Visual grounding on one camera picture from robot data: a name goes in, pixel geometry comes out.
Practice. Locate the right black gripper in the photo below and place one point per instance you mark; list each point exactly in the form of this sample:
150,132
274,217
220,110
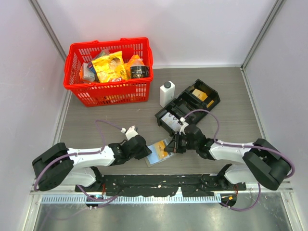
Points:
174,146

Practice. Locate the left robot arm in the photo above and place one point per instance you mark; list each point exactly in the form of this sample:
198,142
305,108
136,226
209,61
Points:
60,165

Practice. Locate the orange yellow credit card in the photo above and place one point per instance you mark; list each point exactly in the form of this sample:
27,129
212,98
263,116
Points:
158,150

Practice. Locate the black labelled jar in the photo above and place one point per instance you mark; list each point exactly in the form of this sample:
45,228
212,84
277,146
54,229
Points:
139,71

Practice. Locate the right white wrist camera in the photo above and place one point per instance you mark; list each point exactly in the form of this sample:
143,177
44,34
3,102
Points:
184,124

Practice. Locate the orange snack bag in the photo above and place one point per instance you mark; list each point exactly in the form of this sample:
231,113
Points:
135,60

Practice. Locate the white slotted cable duct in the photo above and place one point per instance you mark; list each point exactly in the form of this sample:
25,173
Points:
177,199

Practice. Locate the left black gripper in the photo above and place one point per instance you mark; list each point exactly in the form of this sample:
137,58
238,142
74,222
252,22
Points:
146,151

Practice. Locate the grey green snack packet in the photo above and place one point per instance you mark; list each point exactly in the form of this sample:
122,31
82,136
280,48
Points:
86,75

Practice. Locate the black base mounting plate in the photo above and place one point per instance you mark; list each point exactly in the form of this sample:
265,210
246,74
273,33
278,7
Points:
191,185

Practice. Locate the red plastic shopping basket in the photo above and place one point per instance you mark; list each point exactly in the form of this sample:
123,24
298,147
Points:
97,93

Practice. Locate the white card boxes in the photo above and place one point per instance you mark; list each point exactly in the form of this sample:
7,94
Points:
172,122

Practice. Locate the white bottle grey cap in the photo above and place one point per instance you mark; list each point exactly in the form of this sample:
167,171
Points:
166,94

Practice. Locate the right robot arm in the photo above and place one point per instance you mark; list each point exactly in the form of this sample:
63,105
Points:
258,161

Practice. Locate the grey leather card holder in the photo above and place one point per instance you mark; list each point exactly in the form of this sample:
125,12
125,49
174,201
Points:
151,160

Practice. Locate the black compartment organizer tray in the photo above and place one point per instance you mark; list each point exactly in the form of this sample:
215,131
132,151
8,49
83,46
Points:
186,102

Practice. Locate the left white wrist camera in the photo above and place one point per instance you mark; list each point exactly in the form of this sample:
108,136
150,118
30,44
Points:
130,132

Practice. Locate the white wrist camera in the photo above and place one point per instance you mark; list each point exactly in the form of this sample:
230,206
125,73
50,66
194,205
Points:
184,124
130,132

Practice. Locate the yellow chips bag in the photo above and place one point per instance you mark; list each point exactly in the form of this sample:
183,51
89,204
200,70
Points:
110,68

